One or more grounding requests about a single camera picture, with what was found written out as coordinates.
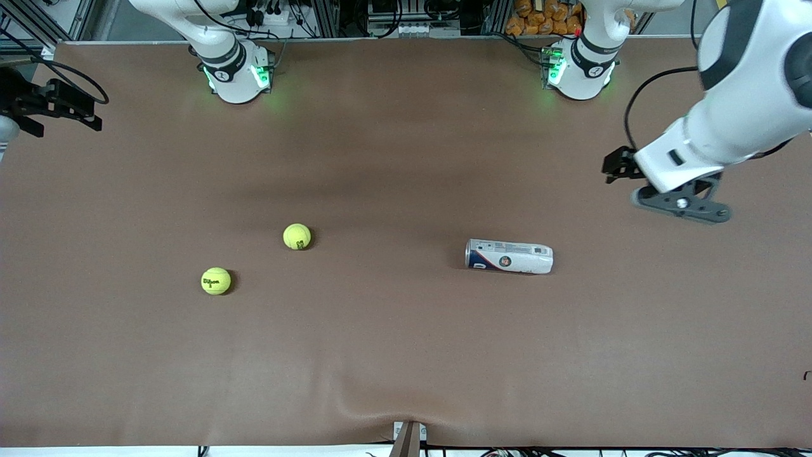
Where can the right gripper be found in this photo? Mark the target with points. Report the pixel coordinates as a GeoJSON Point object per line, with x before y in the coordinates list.
{"type": "Point", "coordinates": [14, 96]}

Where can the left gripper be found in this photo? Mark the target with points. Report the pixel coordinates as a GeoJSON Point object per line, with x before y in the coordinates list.
{"type": "Point", "coordinates": [620, 164]}

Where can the clear tennis ball can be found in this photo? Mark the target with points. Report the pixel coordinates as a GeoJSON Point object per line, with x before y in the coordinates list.
{"type": "Point", "coordinates": [510, 256]}

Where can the yellow tennis ball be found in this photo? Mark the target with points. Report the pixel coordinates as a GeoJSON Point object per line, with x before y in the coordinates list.
{"type": "Point", "coordinates": [297, 236]}
{"type": "Point", "coordinates": [216, 280]}

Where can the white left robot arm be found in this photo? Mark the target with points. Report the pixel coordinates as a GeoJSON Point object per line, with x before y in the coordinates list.
{"type": "Point", "coordinates": [755, 76]}

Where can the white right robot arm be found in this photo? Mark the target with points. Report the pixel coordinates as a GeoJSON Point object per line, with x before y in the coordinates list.
{"type": "Point", "coordinates": [235, 82]}

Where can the orange netted bag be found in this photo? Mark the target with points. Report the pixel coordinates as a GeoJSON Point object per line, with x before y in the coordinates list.
{"type": "Point", "coordinates": [545, 18]}

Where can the socket strip with black plugs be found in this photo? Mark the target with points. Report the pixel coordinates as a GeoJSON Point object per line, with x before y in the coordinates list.
{"type": "Point", "coordinates": [273, 16]}

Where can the white power strip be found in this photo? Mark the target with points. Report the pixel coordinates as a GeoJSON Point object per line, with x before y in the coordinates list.
{"type": "Point", "coordinates": [412, 29]}

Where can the brown table mat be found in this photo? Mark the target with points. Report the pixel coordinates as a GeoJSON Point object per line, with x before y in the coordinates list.
{"type": "Point", "coordinates": [406, 355]}

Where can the aluminium frame rail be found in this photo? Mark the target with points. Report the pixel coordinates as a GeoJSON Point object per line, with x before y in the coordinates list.
{"type": "Point", "coordinates": [38, 22]}

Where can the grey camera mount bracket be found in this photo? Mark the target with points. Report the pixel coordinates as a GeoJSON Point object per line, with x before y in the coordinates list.
{"type": "Point", "coordinates": [406, 439]}

